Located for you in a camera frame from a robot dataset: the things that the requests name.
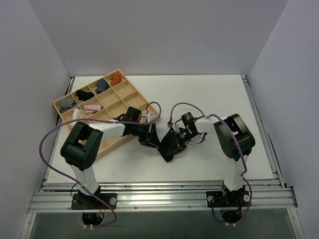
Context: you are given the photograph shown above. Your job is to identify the black underwear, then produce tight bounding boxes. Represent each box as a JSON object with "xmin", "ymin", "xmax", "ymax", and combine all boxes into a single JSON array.
[{"xmin": 158, "ymin": 131, "xmax": 176, "ymax": 162}]

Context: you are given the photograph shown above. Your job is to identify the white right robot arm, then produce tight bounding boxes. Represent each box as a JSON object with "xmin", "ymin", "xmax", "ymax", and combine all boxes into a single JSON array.
[{"xmin": 166, "ymin": 112, "xmax": 256, "ymax": 206}]

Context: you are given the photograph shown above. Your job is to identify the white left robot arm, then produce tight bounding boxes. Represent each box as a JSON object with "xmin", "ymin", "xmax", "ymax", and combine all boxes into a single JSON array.
[{"xmin": 60, "ymin": 107, "xmax": 160, "ymax": 209}]

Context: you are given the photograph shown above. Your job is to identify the wooden compartment tray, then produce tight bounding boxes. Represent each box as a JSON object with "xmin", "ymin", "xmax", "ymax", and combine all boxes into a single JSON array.
[{"xmin": 52, "ymin": 69, "xmax": 160, "ymax": 160}]

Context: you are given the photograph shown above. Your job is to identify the pink rolled sock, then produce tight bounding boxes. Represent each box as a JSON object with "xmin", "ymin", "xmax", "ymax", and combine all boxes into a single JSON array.
[{"xmin": 83, "ymin": 105, "xmax": 102, "ymax": 115}]

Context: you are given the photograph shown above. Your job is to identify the orange rolled sock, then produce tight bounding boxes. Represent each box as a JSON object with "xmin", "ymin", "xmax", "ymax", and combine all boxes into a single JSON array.
[{"xmin": 111, "ymin": 73, "xmax": 122, "ymax": 87}]

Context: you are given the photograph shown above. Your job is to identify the dark grey rolled sock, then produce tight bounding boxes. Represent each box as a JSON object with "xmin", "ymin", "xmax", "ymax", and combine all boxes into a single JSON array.
[{"xmin": 95, "ymin": 78, "xmax": 109, "ymax": 94}]

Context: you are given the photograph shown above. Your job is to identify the white rolled sock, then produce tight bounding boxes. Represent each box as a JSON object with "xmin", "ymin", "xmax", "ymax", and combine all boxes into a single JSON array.
[{"xmin": 72, "ymin": 108, "xmax": 85, "ymax": 120}]

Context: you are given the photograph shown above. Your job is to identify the black rolled sock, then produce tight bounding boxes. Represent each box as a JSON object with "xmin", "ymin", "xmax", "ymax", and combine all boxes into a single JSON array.
[{"xmin": 76, "ymin": 90, "xmax": 95, "ymax": 101}]

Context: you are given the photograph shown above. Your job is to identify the grey striped rolled sock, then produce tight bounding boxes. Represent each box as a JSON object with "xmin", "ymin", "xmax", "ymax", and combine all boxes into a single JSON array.
[{"xmin": 59, "ymin": 99, "xmax": 77, "ymax": 112}]

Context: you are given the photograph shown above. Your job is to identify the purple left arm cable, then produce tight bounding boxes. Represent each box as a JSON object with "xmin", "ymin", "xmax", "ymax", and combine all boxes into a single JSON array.
[{"xmin": 39, "ymin": 101, "xmax": 161, "ymax": 227}]

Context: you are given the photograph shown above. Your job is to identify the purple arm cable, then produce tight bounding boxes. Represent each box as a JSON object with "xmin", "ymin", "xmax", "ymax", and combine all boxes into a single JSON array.
[
  {"xmin": 39, "ymin": 101, "xmax": 161, "ymax": 227},
  {"xmin": 168, "ymin": 102, "xmax": 252, "ymax": 226}
]

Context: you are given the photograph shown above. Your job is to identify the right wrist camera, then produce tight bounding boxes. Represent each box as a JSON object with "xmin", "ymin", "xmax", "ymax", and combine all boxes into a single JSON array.
[{"xmin": 167, "ymin": 112, "xmax": 197, "ymax": 128}]

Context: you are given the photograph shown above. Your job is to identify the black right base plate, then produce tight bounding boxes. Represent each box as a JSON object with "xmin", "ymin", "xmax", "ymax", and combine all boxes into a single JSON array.
[{"xmin": 205, "ymin": 190, "xmax": 251, "ymax": 208}]

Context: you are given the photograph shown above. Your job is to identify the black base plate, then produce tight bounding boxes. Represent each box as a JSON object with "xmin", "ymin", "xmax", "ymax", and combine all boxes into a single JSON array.
[
  {"xmin": 71, "ymin": 192, "xmax": 117, "ymax": 210},
  {"xmin": 205, "ymin": 190, "xmax": 251, "ymax": 208}
]

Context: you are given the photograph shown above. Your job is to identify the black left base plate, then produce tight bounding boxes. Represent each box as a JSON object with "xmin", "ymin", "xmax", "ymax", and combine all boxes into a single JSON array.
[{"xmin": 71, "ymin": 192, "xmax": 117, "ymax": 210}]

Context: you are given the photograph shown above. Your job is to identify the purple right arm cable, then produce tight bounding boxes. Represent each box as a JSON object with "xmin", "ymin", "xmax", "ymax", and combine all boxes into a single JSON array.
[{"xmin": 168, "ymin": 102, "xmax": 252, "ymax": 226}]

